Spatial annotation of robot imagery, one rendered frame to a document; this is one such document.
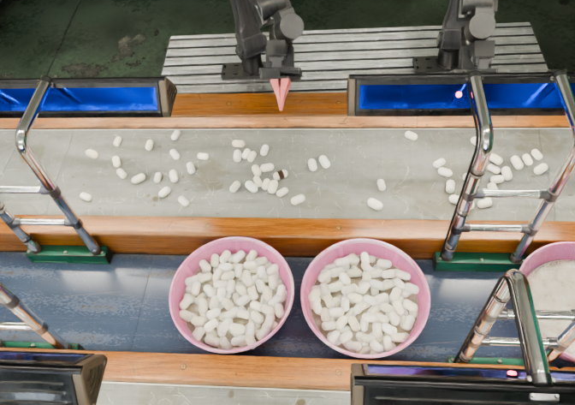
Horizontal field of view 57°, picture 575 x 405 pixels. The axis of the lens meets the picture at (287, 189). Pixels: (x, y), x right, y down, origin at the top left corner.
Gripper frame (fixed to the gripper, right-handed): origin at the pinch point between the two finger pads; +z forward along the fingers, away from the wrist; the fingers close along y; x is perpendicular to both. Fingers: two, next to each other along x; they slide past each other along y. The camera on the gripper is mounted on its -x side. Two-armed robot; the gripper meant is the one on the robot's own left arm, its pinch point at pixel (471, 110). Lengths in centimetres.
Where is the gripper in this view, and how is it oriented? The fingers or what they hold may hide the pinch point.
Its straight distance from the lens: 135.7
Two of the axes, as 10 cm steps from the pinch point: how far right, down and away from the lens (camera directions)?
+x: 0.9, -0.7, 9.9
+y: 10.0, 0.1, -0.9
